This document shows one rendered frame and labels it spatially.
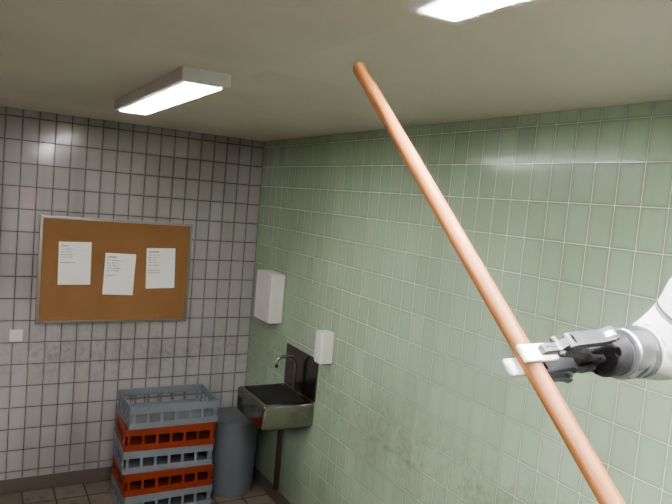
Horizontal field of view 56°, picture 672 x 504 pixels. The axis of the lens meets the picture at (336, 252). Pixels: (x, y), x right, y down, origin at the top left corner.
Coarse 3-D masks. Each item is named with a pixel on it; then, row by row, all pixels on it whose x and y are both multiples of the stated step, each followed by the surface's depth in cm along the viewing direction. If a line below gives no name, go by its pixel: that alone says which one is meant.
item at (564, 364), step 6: (558, 360) 102; (564, 360) 102; (570, 360) 102; (546, 366) 100; (552, 366) 100; (558, 366) 101; (564, 366) 101; (570, 366) 101; (576, 366) 102; (582, 366) 102; (588, 366) 102; (594, 366) 103; (552, 372) 100; (558, 372) 101; (576, 372) 102
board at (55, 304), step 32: (64, 224) 428; (96, 224) 438; (128, 224) 449; (160, 224) 460; (192, 224) 471; (96, 256) 441; (64, 288) 433; (96, 288) 443; (160, 288) 465; (64, 320) 435; (96, 320) 445; (128, 320) 456; (160, 320) 467
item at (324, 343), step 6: (318, 330) 389; (324, 330) 390; (318, 336) 387; (324, 336) 384; (330, 336) 386; (318, 342) 387; (324, 342) 384; (330, 342) 386; (318, 348) 386; (324, 348) 384; (330, 348) 387; (318, 354) 386; (324, 354) 385; (330, 354) 387; (318, 360) 386; (324, 360) 385; (330, 360) 388
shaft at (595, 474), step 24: (360, 72) 141; (384, 120) 131; (408, 144) 125; (408, 168) 124; (432, 192) 117; (456, 240) 110; (480, 264) 106; (480, 288) 104; (504, 312) 100; (504, 336) 99; (552, 384) 92; (552, 408) 90; (576, 432) 87; (576, 456) 86; (600, 480) 83
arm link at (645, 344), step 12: (636, 336) 104; (648, 336) 106; (636, 348) 104; (648, 348) 104; (660, 348) 105; (636, 360) 104; (648, 360) 104; (660, 360) 105; (636, 372) 104; (648, 372) 105
